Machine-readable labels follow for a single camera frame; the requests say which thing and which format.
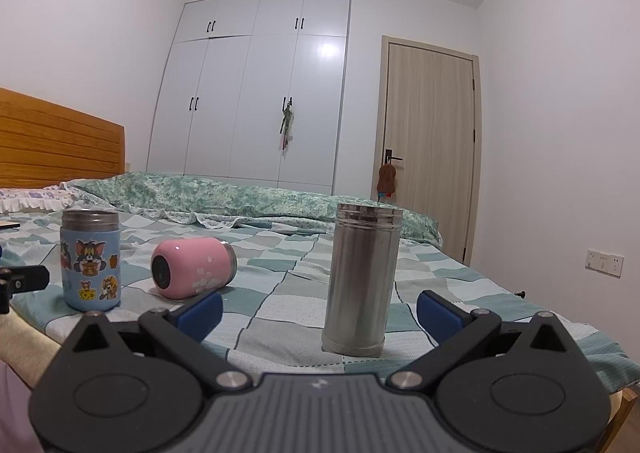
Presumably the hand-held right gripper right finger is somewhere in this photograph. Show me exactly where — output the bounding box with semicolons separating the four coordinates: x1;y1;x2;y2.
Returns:
389;290;576;390

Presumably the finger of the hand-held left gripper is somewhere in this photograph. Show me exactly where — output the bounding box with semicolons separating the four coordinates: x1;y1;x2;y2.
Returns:
0;264;50;315

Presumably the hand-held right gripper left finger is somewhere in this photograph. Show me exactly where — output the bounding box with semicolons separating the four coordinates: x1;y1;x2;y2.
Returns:
60;291;252;392

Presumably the pink cup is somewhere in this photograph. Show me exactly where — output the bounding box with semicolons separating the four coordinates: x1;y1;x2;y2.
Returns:
151;236;238;300

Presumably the blue cartoon print cup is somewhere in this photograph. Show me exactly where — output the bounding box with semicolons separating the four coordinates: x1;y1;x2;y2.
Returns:
60;209;122;311

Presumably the tall stainless steel cup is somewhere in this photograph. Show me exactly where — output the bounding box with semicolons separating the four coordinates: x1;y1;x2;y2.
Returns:
321;202;404;358

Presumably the pale yellow mattress pad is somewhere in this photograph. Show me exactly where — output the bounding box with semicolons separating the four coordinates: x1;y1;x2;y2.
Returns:
0;305;63;384

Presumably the floral frilled pillow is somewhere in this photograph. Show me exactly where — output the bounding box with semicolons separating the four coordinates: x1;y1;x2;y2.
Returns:
0;182;108;214

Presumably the checked green bedsheet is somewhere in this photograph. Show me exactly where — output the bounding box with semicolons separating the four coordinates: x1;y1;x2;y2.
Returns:
0;206;640;384

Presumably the green floral quilt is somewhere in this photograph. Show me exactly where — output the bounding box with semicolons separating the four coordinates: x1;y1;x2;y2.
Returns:
75;172;445;246

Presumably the pink cloth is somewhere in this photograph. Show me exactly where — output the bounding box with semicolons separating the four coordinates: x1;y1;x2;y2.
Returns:
0;360;46;453

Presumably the orange wooden headboard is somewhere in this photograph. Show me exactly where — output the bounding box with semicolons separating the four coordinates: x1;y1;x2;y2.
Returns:
0;87;125;190

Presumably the brown hanging toy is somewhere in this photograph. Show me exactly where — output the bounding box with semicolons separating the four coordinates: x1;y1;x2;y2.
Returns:
376;164;398;199

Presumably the light wooden door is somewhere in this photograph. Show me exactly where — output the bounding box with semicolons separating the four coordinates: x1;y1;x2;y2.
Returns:
372;36;482;266

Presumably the white wardrobe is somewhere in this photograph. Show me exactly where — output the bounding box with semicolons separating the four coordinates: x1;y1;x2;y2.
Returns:
146;0;352;196

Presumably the white wall socket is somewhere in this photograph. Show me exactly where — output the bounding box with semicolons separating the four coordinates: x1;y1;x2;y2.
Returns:
586;249;625;279

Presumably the wooden bed frame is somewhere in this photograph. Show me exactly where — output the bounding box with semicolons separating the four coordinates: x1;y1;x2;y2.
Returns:
597;385;639;453

